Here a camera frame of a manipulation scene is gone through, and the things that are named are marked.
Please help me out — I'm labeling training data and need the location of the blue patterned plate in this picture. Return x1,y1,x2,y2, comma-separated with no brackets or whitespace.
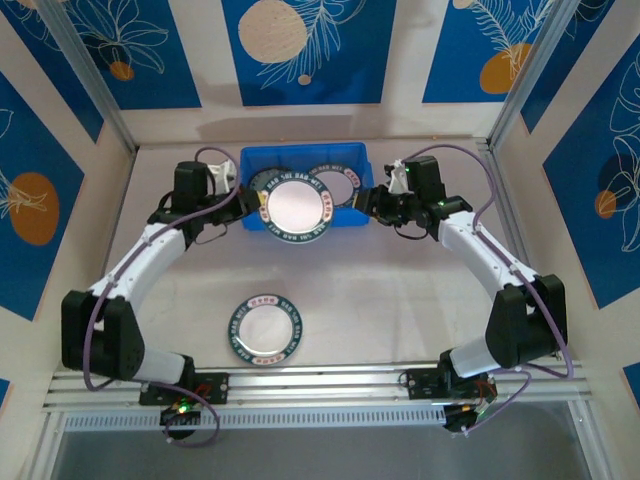
248,166,295,195

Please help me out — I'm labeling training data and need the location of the green-rimmed white plate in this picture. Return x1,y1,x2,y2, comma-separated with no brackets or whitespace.
257,174,334,246
309,164,362,209
228,294,305,365

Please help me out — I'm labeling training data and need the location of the blue plastic bin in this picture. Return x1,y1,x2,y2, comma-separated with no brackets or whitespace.
238,142,377,232

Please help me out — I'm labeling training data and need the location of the black left electronics module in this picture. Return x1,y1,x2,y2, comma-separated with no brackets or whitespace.
159,399,202,427

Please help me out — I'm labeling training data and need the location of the black electronics module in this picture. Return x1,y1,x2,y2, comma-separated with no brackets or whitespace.
159,399,202,427
443,402,494,435

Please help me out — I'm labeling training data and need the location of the black right electronics module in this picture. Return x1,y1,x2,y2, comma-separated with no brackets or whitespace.
443,402,494,435

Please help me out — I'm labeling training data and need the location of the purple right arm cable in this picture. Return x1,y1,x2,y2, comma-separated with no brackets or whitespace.
397,144,574,436

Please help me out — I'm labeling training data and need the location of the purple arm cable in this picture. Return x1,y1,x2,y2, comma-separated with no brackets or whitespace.
83,146,246,447
397,144,574,436

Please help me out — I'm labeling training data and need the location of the aluminium side rail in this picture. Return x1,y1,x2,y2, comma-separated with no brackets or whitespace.
474,138,564,361

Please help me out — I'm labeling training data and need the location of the aluminium frame post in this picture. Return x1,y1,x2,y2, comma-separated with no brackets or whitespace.
37,0,139,154
487,0,576,149

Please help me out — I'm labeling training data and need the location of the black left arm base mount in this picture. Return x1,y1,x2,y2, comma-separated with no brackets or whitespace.
138,372,230,407

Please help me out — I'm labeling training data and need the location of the aluminium frame rail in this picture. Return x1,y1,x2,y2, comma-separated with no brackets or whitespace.
42,360,591,412

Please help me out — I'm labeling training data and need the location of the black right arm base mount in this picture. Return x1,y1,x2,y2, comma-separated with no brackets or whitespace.
404,367,497,401

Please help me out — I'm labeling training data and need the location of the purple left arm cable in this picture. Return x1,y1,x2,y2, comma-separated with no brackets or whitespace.
83,146,246,447

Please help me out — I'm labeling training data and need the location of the white slotted cable duct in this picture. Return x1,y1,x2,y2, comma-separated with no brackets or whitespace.
62,405,451,432

